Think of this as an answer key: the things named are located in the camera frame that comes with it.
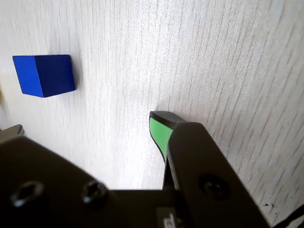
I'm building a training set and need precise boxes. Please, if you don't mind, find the blue cube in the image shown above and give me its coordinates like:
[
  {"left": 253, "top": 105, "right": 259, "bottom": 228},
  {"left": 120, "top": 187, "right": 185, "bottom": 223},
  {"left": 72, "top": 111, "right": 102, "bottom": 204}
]
[{"left": 12, "top": 54, "right": 77, "bottom": 98}]

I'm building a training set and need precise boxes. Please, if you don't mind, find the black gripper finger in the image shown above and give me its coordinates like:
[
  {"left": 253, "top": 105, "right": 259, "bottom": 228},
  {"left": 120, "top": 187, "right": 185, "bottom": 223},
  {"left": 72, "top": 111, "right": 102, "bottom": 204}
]
[{"left": 0, "top": 123, "right": 29, "bottom": 143}]

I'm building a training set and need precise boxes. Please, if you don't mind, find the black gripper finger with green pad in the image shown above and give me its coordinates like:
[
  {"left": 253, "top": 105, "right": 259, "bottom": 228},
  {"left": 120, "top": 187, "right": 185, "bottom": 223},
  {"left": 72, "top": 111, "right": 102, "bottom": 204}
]
[{"left": 149, "top": 111, "right": 183, "bottom": 190}]

